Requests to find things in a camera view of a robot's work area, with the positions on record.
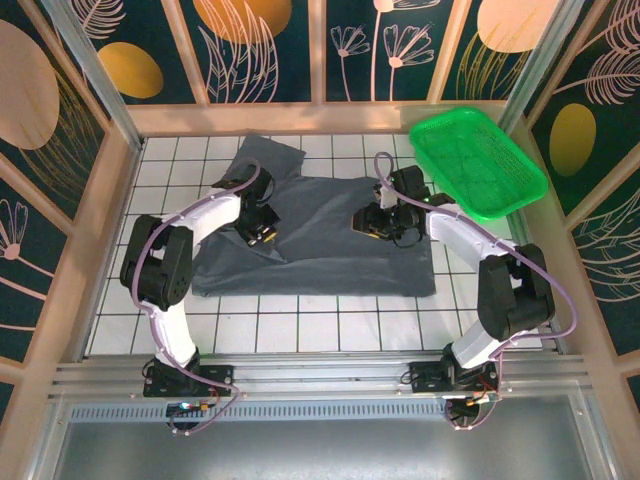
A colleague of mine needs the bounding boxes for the grey t-shirt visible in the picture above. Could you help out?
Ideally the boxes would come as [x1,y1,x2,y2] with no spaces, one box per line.
[191,134,436,300]

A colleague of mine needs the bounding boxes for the green plastic mesh basket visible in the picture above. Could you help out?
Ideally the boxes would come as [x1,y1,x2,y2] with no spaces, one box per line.
[408,105,550,221]

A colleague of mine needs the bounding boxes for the small circuit board blue light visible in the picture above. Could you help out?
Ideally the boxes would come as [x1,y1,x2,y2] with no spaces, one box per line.
[166,401,214,417]

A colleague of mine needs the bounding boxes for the slotted metal strip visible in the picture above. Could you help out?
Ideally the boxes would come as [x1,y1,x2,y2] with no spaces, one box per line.
[67,403,451,422]

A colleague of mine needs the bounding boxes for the small circuit board orange connector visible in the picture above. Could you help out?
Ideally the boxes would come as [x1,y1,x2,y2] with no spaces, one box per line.
[443,391,501,405]

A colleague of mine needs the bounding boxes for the grey metal sheet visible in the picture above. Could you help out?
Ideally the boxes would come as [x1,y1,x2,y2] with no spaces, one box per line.
[29,394,616,480]

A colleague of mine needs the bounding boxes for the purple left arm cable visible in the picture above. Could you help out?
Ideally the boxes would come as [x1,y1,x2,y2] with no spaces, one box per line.
[130,158,264,437]

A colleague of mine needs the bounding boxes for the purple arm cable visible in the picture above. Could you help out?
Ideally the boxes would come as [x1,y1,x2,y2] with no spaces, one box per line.
[130,158,264,437]
[373,152,581,432]

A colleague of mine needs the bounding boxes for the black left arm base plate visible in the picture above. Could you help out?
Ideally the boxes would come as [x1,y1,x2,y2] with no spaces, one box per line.
[142,358,236,399]

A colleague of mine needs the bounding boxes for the aluminium mounting rail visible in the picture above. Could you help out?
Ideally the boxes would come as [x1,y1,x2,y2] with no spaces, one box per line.
[47,352,594,401]

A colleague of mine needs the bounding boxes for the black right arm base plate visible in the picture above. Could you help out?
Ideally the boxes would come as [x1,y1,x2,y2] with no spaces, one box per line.
[408,359,501,401]

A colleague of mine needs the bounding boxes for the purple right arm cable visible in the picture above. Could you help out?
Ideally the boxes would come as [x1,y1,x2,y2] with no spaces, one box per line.
[373,152,581,432]

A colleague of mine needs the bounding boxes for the aluminium frame post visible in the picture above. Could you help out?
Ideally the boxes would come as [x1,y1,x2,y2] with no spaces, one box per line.
[499,0,597,132]
[39,0,146,154]

